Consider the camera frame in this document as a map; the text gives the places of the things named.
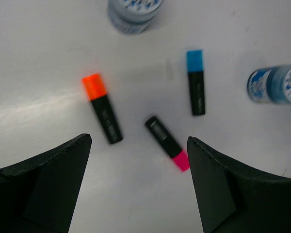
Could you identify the pink capped black highlighter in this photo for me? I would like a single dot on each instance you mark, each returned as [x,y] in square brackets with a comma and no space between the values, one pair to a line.
[168,143]

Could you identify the blue capped black highlighter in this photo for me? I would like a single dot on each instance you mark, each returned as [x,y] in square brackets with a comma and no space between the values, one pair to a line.
[195,71]

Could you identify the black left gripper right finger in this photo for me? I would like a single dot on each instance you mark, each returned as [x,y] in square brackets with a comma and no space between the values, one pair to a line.
[233,197]

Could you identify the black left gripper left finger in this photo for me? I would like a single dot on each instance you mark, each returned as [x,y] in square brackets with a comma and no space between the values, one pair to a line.
[39,194]

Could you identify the blue paint jar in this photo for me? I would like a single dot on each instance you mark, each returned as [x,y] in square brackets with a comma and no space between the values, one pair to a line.
[132,16]
[270,85]

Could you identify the orange capped black highlighter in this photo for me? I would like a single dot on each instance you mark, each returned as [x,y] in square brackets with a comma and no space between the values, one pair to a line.
[102,106]

